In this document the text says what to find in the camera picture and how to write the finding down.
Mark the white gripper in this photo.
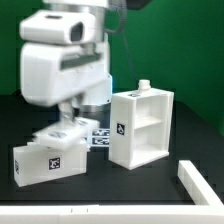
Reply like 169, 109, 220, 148
20, 43, 108, 123

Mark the white cabinet door panel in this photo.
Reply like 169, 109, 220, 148
33, 117, 100, 150

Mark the white cabinet body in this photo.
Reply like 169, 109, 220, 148
109, 80, 174, 170

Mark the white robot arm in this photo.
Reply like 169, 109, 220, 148
19, 0, 152, 117

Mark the white cabinet door block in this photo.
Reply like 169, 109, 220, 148
13, 139, 89, 187

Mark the white marker sheet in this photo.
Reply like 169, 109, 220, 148
87, 128, 110, 147

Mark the white L-shaped workspace border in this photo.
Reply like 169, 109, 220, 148
0, 160, 224, 224

